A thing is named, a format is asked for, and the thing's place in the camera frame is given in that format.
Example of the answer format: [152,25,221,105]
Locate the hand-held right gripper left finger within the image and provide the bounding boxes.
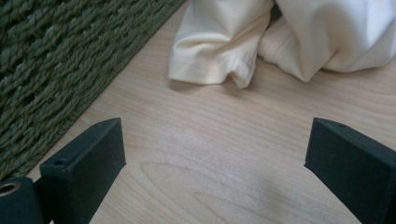
[39,117,127,224]

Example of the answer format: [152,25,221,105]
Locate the green woven basket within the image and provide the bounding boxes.
[0,0,188,182]

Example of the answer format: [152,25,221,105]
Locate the cream cloth garment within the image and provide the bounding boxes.
[167,0,396,90]

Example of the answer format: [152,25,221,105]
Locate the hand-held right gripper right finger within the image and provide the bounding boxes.
[304,117,396,224]

